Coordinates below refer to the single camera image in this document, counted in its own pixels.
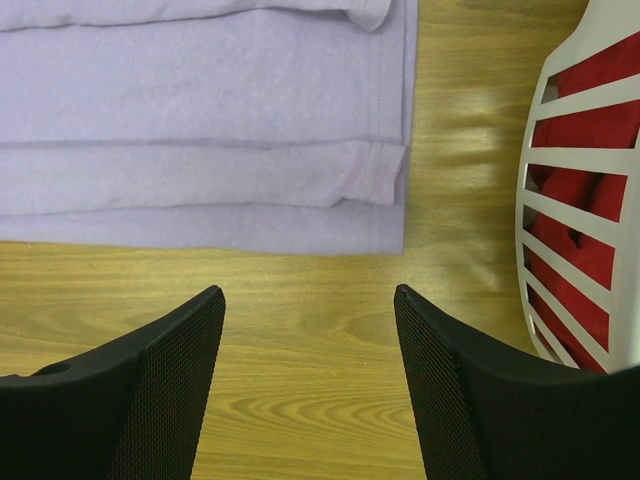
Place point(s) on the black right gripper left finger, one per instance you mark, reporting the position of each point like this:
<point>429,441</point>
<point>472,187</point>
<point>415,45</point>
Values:
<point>132,408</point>

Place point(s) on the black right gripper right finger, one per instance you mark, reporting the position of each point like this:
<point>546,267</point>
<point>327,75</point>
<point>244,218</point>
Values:
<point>485,410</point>

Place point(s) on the lavender t-shirt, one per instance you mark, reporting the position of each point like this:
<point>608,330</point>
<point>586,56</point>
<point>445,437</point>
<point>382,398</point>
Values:
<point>279,126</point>

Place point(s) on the dark red t-shirt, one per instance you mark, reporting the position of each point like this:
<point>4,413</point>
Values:
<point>580,200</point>

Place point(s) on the white plastic laundry basket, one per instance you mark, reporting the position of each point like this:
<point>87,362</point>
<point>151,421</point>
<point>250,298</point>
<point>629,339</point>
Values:
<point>580,200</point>

